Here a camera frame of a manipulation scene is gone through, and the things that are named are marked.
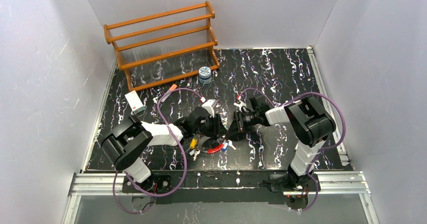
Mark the blue tagged key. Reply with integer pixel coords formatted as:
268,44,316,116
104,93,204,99
221,140,237,152

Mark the red handled keyring with keys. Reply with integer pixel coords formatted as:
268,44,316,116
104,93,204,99
189,134,223,161

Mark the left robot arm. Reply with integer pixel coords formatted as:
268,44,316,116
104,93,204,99
100,107,227,183

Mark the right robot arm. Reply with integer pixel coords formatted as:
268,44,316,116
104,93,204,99
226,97,336,188

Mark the orange capped marker pen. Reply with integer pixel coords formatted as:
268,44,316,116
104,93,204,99
161,84,177,103

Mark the small blue patterned tin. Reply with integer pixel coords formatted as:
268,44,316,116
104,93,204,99
198,66,212,85

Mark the white card box left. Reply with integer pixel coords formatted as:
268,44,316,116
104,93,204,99
125,91,146,115

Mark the orange wooden shelf rack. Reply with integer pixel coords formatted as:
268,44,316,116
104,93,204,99
103,1,221,91

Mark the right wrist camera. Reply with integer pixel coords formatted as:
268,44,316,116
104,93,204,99
233,94,247,111

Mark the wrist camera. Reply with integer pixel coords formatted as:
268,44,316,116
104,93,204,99
202,99,217,116
233,94,247,111

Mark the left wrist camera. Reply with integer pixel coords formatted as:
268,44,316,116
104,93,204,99
202,99,217,116

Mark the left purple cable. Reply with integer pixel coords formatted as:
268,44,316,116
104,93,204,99
112,88,206,215

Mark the aluminium frame rail front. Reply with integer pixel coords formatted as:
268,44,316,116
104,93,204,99
69,170,370,196

